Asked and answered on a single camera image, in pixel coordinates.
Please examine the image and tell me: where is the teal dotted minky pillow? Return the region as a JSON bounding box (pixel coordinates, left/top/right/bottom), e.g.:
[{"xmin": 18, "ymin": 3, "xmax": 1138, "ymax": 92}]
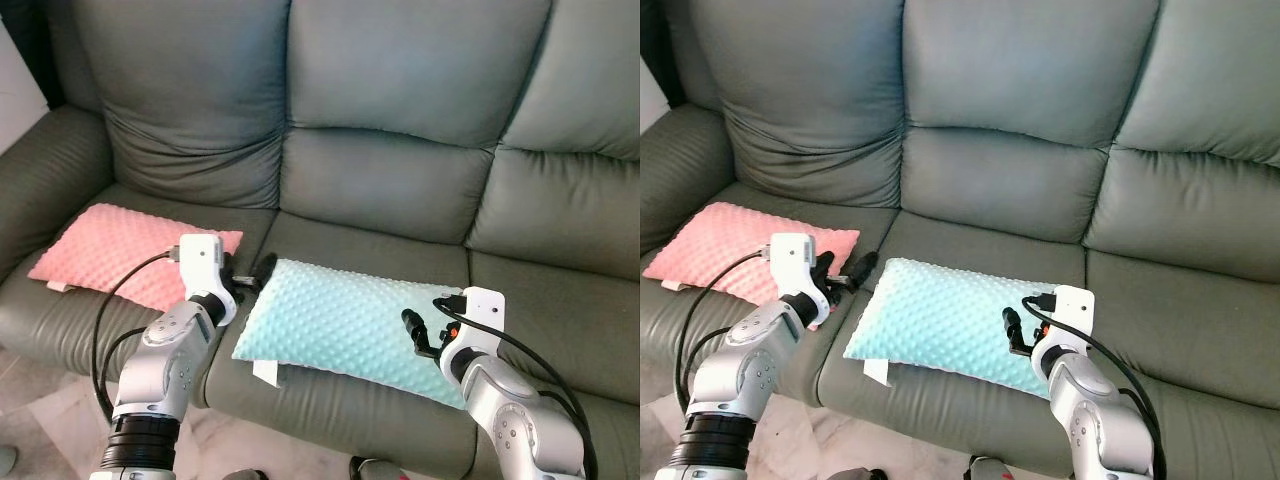
[
  {"xmin": 232, "ymin": 258, "xmax": 471, "ymax": 411},
  {"xmin": 843, "ymin": 258, "xmax": 1076, "ymax": 401}
]

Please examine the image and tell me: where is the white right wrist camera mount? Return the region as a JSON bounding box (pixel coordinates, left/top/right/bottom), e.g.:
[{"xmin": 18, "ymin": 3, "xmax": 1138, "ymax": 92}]
[
  {"xmin": 1030, "ymin": 286, "xmax": 1096, "ymax": 366},
  {"xmin": 440, "ymin": 287, "xmax": 504, "ymax": 376}
]

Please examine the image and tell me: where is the short black left arm cable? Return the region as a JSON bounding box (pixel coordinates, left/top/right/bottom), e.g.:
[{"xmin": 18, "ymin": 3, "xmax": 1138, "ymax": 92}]
[
  {"xmin": 685, "ymin": 330, "xmax": 736, "ymax": 401},
  {"xmin": 98, "ymin": 328, "xmax": 151, "ymax": 401}
]

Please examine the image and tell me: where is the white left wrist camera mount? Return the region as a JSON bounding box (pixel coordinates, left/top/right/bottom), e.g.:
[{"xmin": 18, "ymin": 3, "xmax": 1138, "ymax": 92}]
[
  {"xmin": 177, "ymin": 234, "xmax": 241, "ymax": 326},
  {"xmin": 765, "ymin": 233, "xmax": 831, "ymax": 326}
]

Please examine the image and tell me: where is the pink dotted minky pillow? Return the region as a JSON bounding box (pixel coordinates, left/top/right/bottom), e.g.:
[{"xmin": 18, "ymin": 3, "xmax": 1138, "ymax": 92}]
[
  {"xmin": 27, "ymin": 202, "xmax": 244, "ymax": 313},
  {"xmin": 643, "ymin": 202, "xmax": 861, "ymax": 331}
]

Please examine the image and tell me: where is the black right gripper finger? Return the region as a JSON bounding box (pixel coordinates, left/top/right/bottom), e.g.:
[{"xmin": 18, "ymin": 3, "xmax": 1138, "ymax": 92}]
[
  {"xmin": 402, "ymin": 308, "xmax": 433, "ymax": 355},
  {"xmin": 1003, "ymin": 305, "xmax": 1031, "ymax": 355}
]

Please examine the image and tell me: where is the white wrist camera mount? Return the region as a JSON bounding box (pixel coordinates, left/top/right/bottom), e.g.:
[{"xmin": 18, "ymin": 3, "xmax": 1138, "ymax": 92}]
[
  {"xmin": 440, "ymin": 287, "xmax": 504, "ymax": 376},
  {"xmin": 1030, "ymin": 286, "xmax": 1096, "ymax": 366},
  {"xmin": 765, "ymin": 233, "xmax": 831, "ymax": 326},
  {"xmin": 177, "ymin": 234, "xmax": 241, "ymax": 326}
]

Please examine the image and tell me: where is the green leather three-seat sofa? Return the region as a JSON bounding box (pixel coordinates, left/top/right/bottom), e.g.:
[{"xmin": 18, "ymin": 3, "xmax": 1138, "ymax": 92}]
[
  {"xmin": 0, "ymin": 0, "xmax": 641, "ymax": 480},
  {"xmin": 640, "ymin": 0, "xmax": 1280, "ymax": 480}
]

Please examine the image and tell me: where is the long black left arm cable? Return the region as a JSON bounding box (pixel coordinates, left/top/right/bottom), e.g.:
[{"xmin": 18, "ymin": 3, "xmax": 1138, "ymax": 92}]
[
  {"xmin": 92, "ymin": 250, "xmax": 183, "ymax": 416},
  {"xmin": 675, "ymin": 250, "xmax": 771, "ymax": 416}
]

